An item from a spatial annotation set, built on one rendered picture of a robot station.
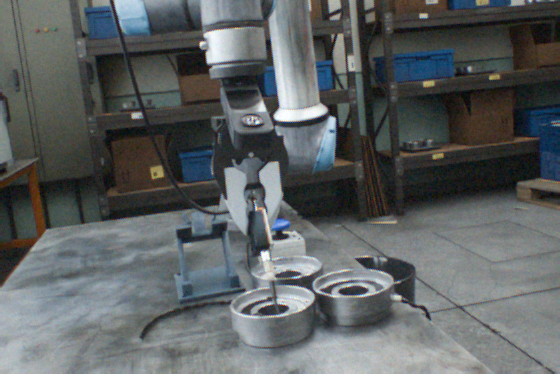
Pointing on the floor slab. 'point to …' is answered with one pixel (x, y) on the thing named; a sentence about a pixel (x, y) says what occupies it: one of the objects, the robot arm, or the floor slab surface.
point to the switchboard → (47, 76)
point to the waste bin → (403, 282)
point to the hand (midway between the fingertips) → (257, 224)
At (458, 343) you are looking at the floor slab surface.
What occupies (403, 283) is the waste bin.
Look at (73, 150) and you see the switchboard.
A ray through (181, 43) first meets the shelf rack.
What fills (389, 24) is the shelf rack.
